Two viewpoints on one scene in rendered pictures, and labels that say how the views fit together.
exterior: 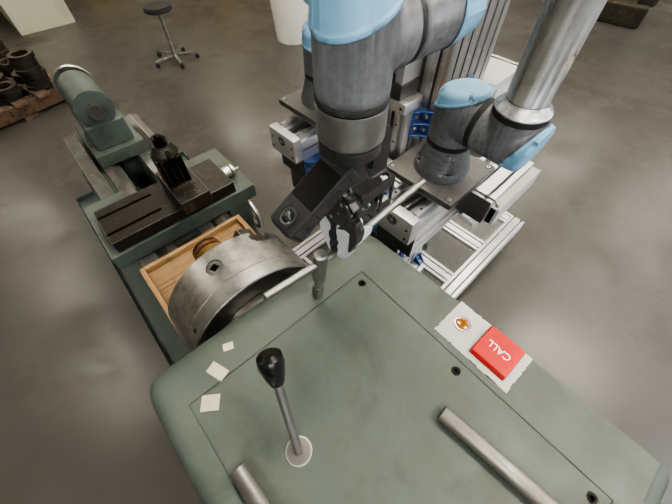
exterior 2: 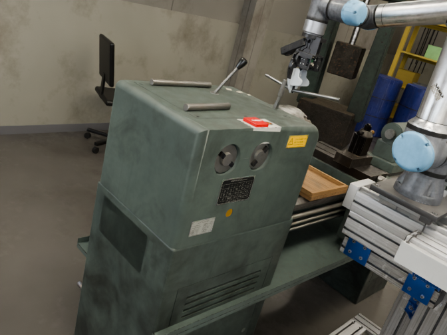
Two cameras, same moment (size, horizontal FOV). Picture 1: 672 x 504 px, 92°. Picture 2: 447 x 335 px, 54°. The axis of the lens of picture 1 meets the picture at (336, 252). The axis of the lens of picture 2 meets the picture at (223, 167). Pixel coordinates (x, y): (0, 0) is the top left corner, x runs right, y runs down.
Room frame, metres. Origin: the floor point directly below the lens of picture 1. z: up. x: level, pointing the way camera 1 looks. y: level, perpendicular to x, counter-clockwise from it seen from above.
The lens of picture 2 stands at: (-0.05, -1.59, 1.60)
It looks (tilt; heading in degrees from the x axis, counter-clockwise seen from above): 21 degrees down; 83
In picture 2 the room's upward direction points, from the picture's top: 15 degrees clockwise
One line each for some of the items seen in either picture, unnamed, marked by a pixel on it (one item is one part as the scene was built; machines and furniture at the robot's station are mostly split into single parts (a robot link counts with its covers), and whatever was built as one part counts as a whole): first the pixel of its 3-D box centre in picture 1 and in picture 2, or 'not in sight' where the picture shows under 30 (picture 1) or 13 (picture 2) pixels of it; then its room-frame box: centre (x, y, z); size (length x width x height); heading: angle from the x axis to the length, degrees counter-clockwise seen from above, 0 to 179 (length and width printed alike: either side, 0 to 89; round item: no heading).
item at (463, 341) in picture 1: (476, 349); (257, 131); (0.19, -0.23, 1.23); 0.13 x 0.08 x 0.06; 41
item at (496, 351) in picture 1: (496, 352); (255, 123); (0.17, -0.25, 1.26); 0.06 x 0.06 x 0.02; 41
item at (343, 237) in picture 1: (356, 237); (295, 81); (0.30, -0.03, 1.38); 0.06 x 0.03 x 0.09; 131
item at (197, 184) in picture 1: (183, 186); (353, 158); (0.83, 0.52, 1.00); 0.20 x 0.10 x 0.05; 41
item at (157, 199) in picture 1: (168, 201); (342, 161); (0.81, 0.59, 0.95); 0.43 x 0.18 x 0.04; 131
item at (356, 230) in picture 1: (348, 226); (294, 66); (0.29, -0.02, 1.43); 0.05 x 0.02 x 0.09; 41
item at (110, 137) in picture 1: (96, 113); (396, 143); (1.26, 1.00, 1.01); 0.30 x 0.20 x 0.29; 41
